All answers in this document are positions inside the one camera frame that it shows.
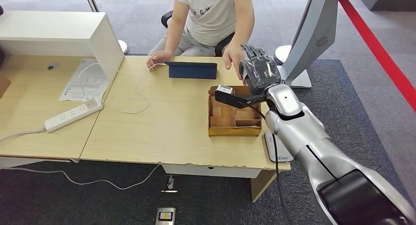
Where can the person's left hand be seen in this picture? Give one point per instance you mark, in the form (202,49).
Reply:
(232,56)

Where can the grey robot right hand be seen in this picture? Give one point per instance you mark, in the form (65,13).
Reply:
(260,71)

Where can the person's right hand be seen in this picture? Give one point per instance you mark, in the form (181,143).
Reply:
(158,58)

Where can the wooden compartment box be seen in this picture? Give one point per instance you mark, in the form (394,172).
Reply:
(234,132)

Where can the person's right forearm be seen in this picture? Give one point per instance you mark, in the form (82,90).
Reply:
(174,38)

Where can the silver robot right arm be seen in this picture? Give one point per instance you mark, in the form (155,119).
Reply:
(302,132)

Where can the person's left forearm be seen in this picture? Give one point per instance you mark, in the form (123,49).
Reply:
(243,28)

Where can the person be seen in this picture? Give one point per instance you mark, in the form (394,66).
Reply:
(211,19)

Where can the grey card reader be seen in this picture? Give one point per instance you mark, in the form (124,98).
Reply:
(269,149)

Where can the black office chair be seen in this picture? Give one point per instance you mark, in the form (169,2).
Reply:
(222,46)

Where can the round white stand base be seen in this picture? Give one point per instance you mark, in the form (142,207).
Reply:
(282,54)

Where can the dark blue tablet case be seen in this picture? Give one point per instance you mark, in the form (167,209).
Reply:
(191,72)

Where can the silver kiosk stand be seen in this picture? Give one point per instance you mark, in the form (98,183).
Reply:
(317,25)

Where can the light wood desk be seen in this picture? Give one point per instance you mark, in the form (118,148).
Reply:
(162,136)
(26,103)

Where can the white charger plug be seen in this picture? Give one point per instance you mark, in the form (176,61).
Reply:
(92,102)

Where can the metal pole with round base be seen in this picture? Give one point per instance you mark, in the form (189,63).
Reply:
(92,1)

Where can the printed paper sheet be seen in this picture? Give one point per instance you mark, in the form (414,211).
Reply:
(70,90)

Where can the white power strip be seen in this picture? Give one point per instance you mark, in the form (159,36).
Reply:
(71,114)

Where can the white desk shelf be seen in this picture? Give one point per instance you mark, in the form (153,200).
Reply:
(48,25)

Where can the floor outlet plug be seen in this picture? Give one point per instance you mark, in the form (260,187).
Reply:
(170,183)

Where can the dark grey floor mat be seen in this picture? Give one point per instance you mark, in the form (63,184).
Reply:
(211,210)

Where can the dark platform with light strip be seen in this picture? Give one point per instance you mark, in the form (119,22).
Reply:
(393,2)

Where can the brown cardboard piece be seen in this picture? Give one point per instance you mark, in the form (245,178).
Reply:
(4,85)

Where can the silver floor socket box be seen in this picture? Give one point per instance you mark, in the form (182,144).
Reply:
(165,216)

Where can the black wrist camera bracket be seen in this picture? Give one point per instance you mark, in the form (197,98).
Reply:
(232,98)

